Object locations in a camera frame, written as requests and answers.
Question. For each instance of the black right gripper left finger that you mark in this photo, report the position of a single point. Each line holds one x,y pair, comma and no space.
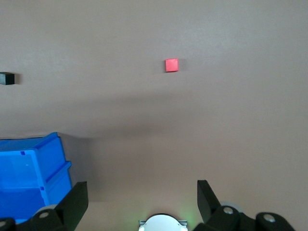
72,207

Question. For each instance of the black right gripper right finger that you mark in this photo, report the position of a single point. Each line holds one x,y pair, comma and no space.
209,207

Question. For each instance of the red cube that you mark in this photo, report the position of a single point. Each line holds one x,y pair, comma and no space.
171,65

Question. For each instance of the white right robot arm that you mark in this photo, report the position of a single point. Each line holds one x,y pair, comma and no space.
163,223

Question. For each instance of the black cube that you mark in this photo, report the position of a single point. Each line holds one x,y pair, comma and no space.
6,79

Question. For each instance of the blue plastic storage bin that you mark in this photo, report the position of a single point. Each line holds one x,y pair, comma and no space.
24,173

